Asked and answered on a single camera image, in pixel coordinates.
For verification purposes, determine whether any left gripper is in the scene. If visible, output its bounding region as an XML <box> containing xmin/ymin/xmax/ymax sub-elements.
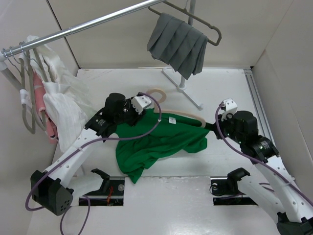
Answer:
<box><xmin>115</xmin><ymin>98</ymin><xmax>145</xmax><ymax>127</ymax></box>

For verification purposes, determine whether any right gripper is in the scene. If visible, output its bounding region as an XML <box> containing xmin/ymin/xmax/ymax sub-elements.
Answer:
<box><xmin>211</xmin><ymin>111</ymin><xmax>245</xmax><ymax>144</ymax></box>

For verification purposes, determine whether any beige plastic hanger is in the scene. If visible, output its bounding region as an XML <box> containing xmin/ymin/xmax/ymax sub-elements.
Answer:
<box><xmin>146</xmin><ymin>88</ymin><xmax>206</xmax><ymax>128</ymax></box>

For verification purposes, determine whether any green t shirt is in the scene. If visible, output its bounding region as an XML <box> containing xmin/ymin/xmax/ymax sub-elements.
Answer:
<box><xmin>115</xmin><ymin>109</ymin><xmax>210</xmax><ymax>183</ymax></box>

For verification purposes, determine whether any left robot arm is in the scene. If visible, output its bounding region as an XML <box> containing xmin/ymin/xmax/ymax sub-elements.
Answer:
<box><xmin>25</xmin><ymin>93</ymin><xmax>152</xmax><ymax>216</ymax></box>

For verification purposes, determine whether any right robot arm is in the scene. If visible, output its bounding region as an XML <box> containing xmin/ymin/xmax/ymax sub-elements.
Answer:
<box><xmin>210</xmin><ymin>111</ymin><xmax>313</xmax><ymax>235</ymax></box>

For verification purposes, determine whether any grey empty hanger inner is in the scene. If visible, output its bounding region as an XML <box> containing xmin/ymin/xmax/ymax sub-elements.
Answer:
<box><xmin>19</xmin><ymin>51</ymin><xmax>46</xmax><ymax>135</ymax></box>

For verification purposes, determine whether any grey empty hanger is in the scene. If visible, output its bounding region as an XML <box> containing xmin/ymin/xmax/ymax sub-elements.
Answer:
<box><xmin>8</xmin><ymin>56</ymin><xmax>36</xmax><ymax>135</ymax></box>
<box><xmin>19</xmin><ymin>51</ymin><xmax>46</xmax><ymax>135</ymax></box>

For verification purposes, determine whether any grey empty hanger outer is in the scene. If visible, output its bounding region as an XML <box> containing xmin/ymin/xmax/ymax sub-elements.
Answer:
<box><xmin>8</xmin><ymin>56</ymin><xmax>36</xmax><ymax>135</ymax></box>

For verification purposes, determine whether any grey hanger with cloth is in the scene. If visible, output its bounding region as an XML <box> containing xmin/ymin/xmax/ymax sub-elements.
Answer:
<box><xmin>147</xmin><ymin>1</ymin><xmax>222</xmax><ymax>50</ymax></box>

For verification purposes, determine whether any white rack base foot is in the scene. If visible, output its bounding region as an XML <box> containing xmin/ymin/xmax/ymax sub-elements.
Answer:
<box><xmin>162</xmin><ymin>67</ymin><xmax>204</xmax><ymax>111</ymax></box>

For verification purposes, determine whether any white garment on rack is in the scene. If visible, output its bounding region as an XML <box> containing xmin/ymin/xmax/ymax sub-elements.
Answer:
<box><xmin>29</xmin><ymin>45</ymin><xmax>96</xmax><ymax>152</ymax></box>

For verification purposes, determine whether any pink patterned garment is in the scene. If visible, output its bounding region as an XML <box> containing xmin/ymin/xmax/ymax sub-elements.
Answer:
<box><xmin>33</xmin><ymin>72</ymin><xmax>58</xmax><ymax>144</ymax></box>

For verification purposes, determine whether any grey pleated cloth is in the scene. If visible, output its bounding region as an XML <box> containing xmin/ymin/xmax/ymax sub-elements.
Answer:
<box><xmin>147</xmin><ymin>13</ymin><xmax>208</xmax><ymax>79</ymax></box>

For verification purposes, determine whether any white rack upright pole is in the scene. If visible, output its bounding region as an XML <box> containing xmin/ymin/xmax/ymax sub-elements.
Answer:
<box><xmin>0</xmin><ymin>61</ymin><xmax>22</xmax><ymax>91</ymax></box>

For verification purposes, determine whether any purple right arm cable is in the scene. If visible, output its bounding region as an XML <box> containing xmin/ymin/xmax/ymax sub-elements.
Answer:
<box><xmin>215</xmin><ymin>102</ymin><xmax>313</xmax><ymax>209</ymax></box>

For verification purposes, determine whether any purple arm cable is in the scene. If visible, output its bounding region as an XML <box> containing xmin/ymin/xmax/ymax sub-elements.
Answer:
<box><xmin>25</xmin><ymin>92</ymin><xmax>162</xmax><ymax>235</ymax></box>
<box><xmin>215</xmin><ymin>102</ymin><xmax>313</xmax><ymax>209</ymax></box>

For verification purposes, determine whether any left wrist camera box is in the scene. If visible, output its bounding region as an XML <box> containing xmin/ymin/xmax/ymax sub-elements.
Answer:
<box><xmin>131</xmin><ymin>95</ymin><xmax>152</xmax><ymax>115</ymax></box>

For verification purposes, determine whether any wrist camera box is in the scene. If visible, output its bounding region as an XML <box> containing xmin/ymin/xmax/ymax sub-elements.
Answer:
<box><xmin>221</xmin><ymin>98</ymin><xmax>238</xmax><ymax>115</ymax></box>
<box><xmin>131</xmin><ymin>95</ymin><xmax>152</xmax><ymax>115</ymax></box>

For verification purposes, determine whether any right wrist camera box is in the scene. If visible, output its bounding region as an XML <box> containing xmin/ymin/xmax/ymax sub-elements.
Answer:
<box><xmin>221</xmin><ymin>98</ymin><xmax>238</xmax><ymax>115</ymax></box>

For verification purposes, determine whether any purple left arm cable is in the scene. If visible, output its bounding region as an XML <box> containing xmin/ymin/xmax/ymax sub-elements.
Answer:
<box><xmin>25</xmin><ymin>92</ymin><xmax>162</xmax><ymax>235</ymax></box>

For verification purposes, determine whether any aluminium rail on table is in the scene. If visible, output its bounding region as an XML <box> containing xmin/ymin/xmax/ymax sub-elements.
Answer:
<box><xmin>244</xmin><ymin>69</ymin><xmax>273</xmax><ymax>140</ymax></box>

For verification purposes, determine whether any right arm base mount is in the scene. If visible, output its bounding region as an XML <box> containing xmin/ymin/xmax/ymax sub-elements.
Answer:
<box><xmin>209</xmin><ymin>167</ymin><xmax>257</xmax><ymax>206</ymax></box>

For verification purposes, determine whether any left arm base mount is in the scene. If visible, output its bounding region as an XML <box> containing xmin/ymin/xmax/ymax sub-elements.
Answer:
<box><xmin>87</xmin><ymin>168</ymin><xmax>125</xmax><ymax>207</ymax></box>

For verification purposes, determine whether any chrome clothes rail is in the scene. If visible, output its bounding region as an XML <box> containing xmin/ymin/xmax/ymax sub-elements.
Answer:
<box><xmin>0</xmin><ymin>0</ymin><xmax>164</xmax><ymax>62</ymax></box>

